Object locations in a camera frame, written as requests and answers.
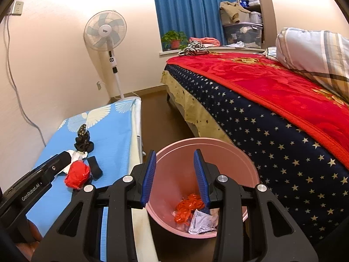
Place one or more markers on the orange plastic wrapper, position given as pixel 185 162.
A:
pixel 185 207

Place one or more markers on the beige coat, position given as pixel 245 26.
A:
pixel 231 11

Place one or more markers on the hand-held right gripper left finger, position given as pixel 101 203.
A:
pixel 149 177

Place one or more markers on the red blanket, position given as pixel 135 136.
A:
pixel 259 82

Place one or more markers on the small clear storage box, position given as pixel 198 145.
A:
pixel 255 17

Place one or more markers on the blue cloth covered table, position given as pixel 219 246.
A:
pixel 114 131

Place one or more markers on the striped cloth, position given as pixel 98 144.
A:
pixel 195 48

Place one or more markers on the blue curtain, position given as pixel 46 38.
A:
pixel 190 8

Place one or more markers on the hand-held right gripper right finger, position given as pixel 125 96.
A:
pixel 200 177

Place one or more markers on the striped pillow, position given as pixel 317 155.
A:
pixel 308 49

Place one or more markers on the white wall socket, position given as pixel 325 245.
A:
pixel 17 7

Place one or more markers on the black gold snack bag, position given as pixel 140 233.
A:
pixel 83 140

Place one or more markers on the wooden bookshelf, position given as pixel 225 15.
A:
pixel 268 11

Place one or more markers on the pink folded cloth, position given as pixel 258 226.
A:
pixel 207 41

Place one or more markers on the black wrapper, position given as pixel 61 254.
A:
pixel 95 169

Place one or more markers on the pink plastic bin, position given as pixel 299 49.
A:
pixel 174 163

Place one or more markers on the red plastic bag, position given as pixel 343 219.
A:
pixel 77 173

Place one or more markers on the blue packet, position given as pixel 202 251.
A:
pixel 244 3

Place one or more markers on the low wall socket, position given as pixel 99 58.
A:
pixel 99 85

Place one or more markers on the white standing fan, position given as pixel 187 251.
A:
pixel 105 30

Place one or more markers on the white table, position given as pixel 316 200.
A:
pixel 140 131

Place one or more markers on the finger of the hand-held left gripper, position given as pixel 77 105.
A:
pixel 58 163

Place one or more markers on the white tissue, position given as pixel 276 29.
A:
pixel 76 155

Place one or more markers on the white paper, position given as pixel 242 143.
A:
pixel 201 221

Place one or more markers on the potted green plant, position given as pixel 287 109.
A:
pixel 175 43

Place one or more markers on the large clear storage box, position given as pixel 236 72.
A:
pixel 242 34

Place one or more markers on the yellow bed sheet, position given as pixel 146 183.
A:
pixel 185 98

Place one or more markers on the person's left hand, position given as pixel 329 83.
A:
pixel 34 232

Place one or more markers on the white window sill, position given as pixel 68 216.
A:
pixel 167 53

